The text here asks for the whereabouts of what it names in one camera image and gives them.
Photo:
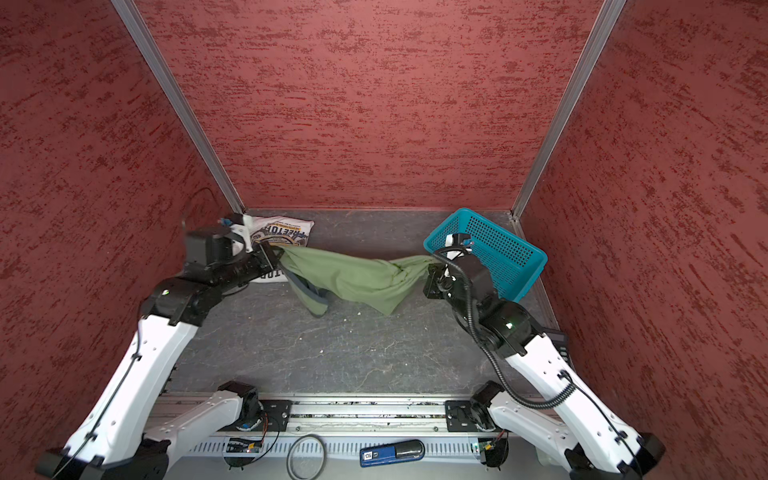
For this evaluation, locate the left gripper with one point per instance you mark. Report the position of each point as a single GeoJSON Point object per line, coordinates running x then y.
{"type": "Point", "coordinates": [263, 250]}

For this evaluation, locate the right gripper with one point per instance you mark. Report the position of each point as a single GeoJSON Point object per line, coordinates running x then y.
{"type": "Point", "coordinates": [437, 275]}

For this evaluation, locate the white tank top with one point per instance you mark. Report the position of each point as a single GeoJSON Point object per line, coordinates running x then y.
{"type": "Point", "coordinates": [279, 230]}

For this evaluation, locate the green tank top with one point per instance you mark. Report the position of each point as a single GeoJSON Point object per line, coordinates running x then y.
{"type": "Point", "coordinates": [314, 273]}

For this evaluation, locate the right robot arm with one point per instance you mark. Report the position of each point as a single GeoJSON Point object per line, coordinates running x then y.
{"type": "Point", "coordinates": [536, 395]}

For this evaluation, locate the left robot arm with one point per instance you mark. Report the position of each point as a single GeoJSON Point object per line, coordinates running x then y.
{"type": "Point", "coordinates": [168, 320]}

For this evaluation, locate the teal plastic basket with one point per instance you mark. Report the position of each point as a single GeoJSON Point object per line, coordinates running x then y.
{"type": "Point", "coordinates": [514, 264]}

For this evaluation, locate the black calculator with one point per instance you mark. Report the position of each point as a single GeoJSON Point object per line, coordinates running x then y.
{"type": "Point", "coordinates": [561, 343]}

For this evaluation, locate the right circuit board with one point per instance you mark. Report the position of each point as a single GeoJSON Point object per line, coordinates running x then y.
{"type": "Point", "coordinates": [493, 453]}

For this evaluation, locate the circuit board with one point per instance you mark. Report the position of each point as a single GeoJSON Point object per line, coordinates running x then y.
{"type": "Point", "coordinates": [240, 452]}
{"type": "Point", "coordinates": [493, 453]}

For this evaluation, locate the blue black device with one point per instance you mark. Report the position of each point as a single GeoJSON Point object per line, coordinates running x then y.
{"type": "Point", "coordinates": [393, 453]}

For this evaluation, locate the left circuit board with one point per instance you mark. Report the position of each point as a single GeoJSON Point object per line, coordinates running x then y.
{"type": "Point", "coordinates": [240, 452]}

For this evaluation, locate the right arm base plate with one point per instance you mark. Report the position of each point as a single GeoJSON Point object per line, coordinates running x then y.
{"type": "Point", "coordinates": [459, 417]}

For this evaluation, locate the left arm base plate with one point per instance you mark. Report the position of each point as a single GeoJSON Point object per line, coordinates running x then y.
{"type": "Point", "coordinates": [278, 412]}

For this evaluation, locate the aluminium rail frame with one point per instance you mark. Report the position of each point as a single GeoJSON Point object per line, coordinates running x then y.
{"type": "Point", "coordinates": [372, 414]}

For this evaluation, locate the left corner aluminium post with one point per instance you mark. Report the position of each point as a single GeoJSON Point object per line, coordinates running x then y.
{"type": "Point", "coordinates": [139, 31]}

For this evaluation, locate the corner aluminium post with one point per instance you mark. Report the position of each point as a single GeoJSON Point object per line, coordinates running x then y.
{"type": "Point", "coordinates": [139, 31]}
{"type": "Point", "coordinates": [603, 26]}

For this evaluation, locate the right corner aluminium post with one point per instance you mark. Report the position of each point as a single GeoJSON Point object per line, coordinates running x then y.
{"type": "Point", "coordinates": [603, 26]}

